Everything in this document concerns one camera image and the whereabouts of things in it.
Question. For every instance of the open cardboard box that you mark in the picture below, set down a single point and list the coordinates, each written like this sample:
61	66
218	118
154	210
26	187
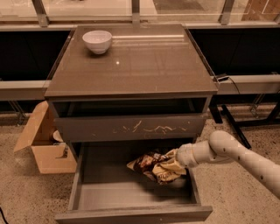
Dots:
51	157

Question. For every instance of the closed upper drawer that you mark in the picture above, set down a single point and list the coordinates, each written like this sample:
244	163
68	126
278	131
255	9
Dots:
130	127

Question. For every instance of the black metal stand leg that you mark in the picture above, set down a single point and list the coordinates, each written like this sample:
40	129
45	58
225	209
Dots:
235	126

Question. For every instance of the dark brown drawer cabinet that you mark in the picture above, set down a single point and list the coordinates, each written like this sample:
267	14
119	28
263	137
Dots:
148	70

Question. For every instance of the open middle drawer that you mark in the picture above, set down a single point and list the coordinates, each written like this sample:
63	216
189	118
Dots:
106	191

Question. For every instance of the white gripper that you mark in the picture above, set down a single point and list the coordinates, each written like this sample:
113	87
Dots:
184	156

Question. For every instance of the white ceramic bowl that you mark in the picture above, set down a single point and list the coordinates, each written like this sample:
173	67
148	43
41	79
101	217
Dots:
97	42

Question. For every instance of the white item in box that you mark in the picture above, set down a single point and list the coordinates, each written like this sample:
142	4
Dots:
57	137

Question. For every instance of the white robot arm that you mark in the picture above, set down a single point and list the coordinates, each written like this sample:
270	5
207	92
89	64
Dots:
221	147

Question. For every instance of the brown and yellow chip bag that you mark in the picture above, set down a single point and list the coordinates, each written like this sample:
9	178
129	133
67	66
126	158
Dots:
156	167

